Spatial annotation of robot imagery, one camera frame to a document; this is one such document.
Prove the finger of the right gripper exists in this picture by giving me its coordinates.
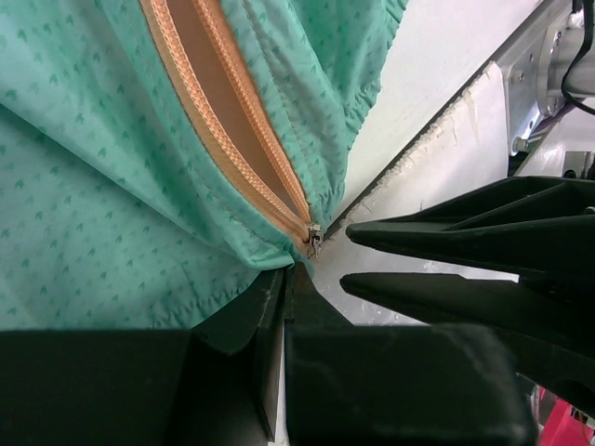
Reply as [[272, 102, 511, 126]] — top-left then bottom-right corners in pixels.
[[339, 272, 594, 413], [347, 177, 594, 284]]

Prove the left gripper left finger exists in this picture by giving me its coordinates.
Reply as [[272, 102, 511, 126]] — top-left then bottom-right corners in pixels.
[[1, 270, 284, 445]]

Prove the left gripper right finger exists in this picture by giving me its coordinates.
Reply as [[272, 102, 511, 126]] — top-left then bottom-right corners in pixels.
[[284, 265, 538, 445]]

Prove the silver zipper slider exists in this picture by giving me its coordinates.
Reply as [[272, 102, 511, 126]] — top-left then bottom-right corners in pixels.
[[306, 223, 324, 258]]

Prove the orange and teal jacket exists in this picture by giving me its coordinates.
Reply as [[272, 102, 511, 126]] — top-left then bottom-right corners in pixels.
[[1, 1, 407, 330]]

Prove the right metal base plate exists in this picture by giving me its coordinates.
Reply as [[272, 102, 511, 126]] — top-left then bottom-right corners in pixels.
[[495, 1, 594, 156]]

